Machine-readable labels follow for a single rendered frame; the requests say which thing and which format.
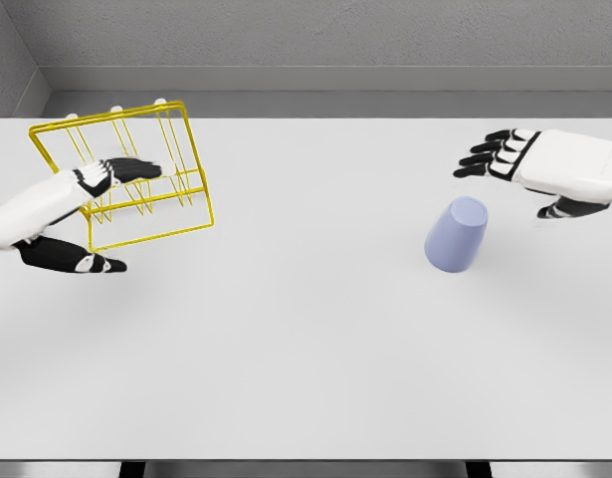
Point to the lavender plastic cup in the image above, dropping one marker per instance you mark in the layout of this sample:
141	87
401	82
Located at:
455	236

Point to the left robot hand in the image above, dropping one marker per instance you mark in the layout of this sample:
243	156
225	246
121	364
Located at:
52	199

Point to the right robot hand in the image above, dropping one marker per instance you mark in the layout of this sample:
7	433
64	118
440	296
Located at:
564	167

